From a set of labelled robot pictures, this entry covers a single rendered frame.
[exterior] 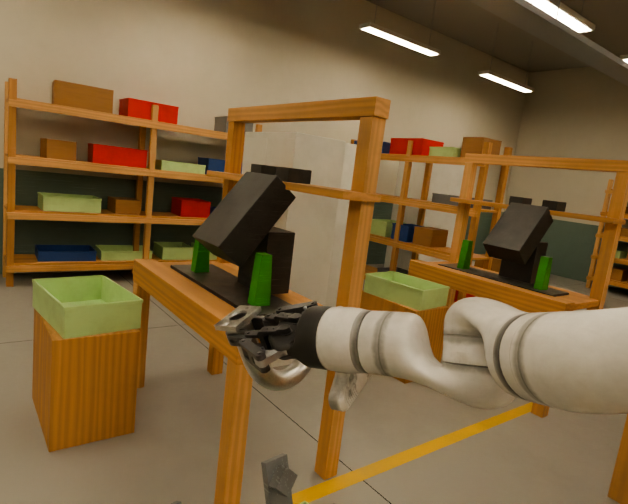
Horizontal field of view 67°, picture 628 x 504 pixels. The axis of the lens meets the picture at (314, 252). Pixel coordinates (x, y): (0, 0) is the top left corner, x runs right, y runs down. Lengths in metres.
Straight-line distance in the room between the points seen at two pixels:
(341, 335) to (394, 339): 0.06
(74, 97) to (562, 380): 5.98
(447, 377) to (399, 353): 0.05
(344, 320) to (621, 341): 0.29
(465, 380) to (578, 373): 0.15
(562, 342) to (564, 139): 11.98
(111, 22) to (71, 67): 0.75
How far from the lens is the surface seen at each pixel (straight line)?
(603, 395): 0.35
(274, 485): 0.80
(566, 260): 12.04
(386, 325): 0.50
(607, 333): 0.34
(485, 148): 5.89
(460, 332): 0.47
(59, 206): 6.10
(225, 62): 7.37
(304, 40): 8.15
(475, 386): 0.47
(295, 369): 0.75
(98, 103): 6.16
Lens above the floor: 1.60
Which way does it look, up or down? 9 degrees down
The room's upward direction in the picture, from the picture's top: 7 degrees clockwise
